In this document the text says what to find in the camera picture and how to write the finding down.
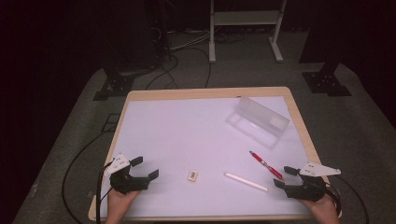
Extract white table mat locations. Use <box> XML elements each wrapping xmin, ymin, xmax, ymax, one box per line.
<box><xmin>98</xmin><ymin>95</ymin><xmax>314</xmax><ymax>218</ymax></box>

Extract black stand base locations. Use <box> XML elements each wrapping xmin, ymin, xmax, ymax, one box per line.
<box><xmin>301</xmin><ymin>61</ymin><xmax>353</xmax><ymax>98</ymax></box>
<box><xmin>92</xmin><ymin>66</ymin><xmax>135</xmax><ymax>102</ymax></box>

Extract red pen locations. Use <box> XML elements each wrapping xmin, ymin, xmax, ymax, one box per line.
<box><xmin>248</xmin><ymin>150</ymin><xmax>285</xmax><ymax>181</ymax></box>

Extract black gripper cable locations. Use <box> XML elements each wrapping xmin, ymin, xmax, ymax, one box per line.
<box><xmin>324</xmin><ymin>181</ymin><xmax>343</xmax><ymax>217</ymax></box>
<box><xmin>94</xmin><ymin>161</ymin><xmax>114</xmax><ymax>224</ymax></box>

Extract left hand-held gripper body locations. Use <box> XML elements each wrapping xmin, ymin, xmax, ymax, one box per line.
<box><xmin>104</xmin><ymin>153</ymin><xmax>150</xmax><ymax>196</ymax></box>

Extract black floor cables bundle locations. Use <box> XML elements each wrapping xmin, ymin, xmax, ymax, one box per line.
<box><xmin>145</xmin><ymin>46</ymin><xmax>213</xmax><ymax>91</ymax></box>

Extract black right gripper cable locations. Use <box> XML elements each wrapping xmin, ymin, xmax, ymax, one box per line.
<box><xmin>324</xmin><ymin>181</ymin><xmax>343</xmax><ymax>217</ymax></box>

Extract clear plastic pencil case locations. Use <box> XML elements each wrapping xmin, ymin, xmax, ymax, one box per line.
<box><xmin>225</xmin><ymin>96</ymin><xmax>290</xmax><ymax>150</ymax></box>

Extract person's right hand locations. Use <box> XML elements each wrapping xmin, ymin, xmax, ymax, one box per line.
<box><xmin>299</xmin><ymin>193</ymin><xmax>341</xmax><ymax>219</ymax></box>

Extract white metal stand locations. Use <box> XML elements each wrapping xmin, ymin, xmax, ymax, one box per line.
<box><xmin>208</xmin><ymin>0</ymin><xmax>288</xmax><ymax>64</ymax></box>

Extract black square floor frame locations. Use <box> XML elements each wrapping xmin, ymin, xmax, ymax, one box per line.
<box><xmin>100</xmin><ymin>113</ymin><xmax>121</xmax><ymax>133</ymax></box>

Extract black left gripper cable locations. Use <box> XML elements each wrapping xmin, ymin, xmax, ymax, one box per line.
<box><xmin>94</xmin><ymin>161</ymin><xmax>114</xmax><ymax>224</ymax></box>

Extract long black floor cable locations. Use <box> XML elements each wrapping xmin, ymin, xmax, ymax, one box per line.
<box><xmin>332</xmin><ymin>175</ymin><xmax>371</xmax><ymax>224</ymax></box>
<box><xmin>61</xmin><ymin>132</ymin><xmax>108</xmax><ymax>224</ymax></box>

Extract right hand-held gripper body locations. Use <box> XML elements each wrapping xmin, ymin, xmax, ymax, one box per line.
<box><xmin>283</xmin><ymin>161</ymin><xmax>342</xmax><ymax>203</ymax></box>

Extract person's left hand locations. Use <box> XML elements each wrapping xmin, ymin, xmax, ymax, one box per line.
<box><xmin>106</xmin><ymin>189</ymin><xmax>141</xmax><ymax>217</ymax></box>

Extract white pen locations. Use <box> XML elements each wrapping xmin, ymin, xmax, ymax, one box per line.
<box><xmin>223</xmin><ymin>172</ymin><xmax>269</xmax><ymax>192</ymax></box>

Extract white floor cables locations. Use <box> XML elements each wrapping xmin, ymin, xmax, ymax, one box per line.
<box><xmin>169</xmin><ymin>29</ymin><xmax>211</xmax><ymax>51</ymax></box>

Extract small white eraser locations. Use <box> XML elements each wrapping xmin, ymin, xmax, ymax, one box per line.
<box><xmin>187</xmin><ymin>169</ymin><xmax>200</xmax><ymax>183</ymax></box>

